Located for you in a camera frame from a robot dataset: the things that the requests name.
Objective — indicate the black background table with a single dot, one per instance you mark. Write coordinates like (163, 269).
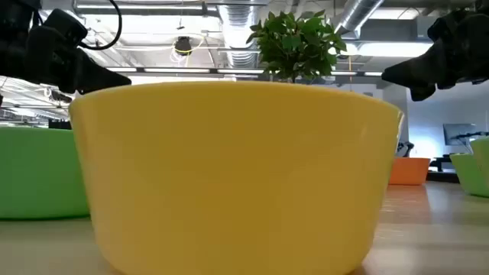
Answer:
(443, 168)

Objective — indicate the green leafy potted plant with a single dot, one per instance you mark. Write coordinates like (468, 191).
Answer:
(298, 46)

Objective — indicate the long ceiling light rail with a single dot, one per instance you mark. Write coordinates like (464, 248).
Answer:
(355, 73)
(175, 70)

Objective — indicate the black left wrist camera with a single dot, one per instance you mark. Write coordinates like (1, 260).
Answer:
(61, 26)

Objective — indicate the yellow plastic mini bowl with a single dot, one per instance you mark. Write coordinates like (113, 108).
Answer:
(237, 172)

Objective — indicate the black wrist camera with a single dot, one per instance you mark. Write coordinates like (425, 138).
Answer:
(61, 26)
(443, 28)

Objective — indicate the smooth silver ventilation duct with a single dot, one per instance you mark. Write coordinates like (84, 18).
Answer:
(359, 15)

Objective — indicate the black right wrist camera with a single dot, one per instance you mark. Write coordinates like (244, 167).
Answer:
(443, 28)

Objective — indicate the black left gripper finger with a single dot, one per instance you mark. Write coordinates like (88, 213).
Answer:
(99, 74)

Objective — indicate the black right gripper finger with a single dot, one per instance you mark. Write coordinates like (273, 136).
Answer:
(414, 70)

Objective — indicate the black ceiling mounted device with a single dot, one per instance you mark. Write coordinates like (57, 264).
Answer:
(61, 97)

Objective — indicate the green plastic mini bowl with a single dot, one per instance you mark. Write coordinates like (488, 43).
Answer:
(38, 172)
(483, 160)
(464, 173)

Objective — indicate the grey rectangular air duct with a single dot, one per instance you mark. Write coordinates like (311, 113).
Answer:
(393, 30)

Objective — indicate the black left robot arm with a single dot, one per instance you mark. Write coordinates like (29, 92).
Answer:
(15, 11)

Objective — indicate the black background robot arm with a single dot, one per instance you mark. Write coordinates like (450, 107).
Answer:
(473, 134)
(405, 149)

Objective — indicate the grey background monitor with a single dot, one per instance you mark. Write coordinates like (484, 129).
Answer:
(458, 133)

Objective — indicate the wall air vent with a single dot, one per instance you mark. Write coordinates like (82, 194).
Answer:
(368, 94)

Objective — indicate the orange plastic mini bowl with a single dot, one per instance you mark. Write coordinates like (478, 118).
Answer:
(410, 172)

